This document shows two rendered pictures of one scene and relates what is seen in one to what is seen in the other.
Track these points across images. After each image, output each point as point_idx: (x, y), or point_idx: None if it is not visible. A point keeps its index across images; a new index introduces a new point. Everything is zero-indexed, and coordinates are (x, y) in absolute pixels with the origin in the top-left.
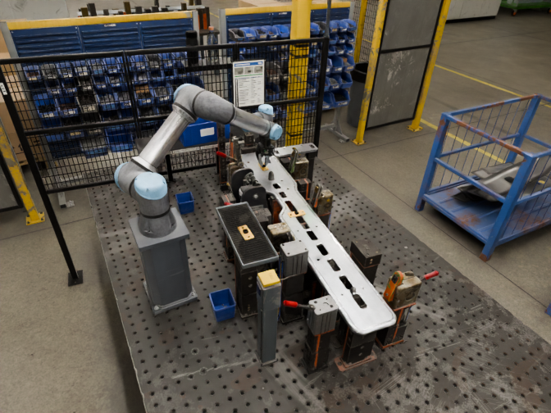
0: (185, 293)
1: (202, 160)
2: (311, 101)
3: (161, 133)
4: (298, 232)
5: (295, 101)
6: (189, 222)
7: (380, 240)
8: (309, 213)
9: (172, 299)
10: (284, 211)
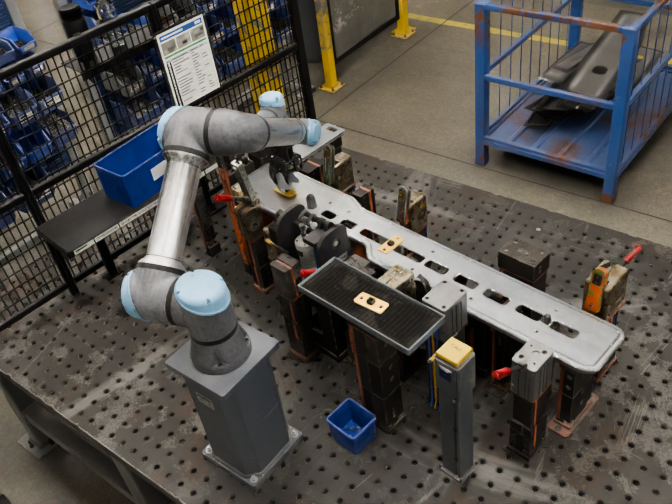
0: (286, 437)
1: (140, 217)
2: (288, 54)
3: (171, 205)
4: (415, 270)
5: (265, 63)
6: None
7: (498, 234)
8: (408, 236)
9: (272, 454)
10: (371, 247)
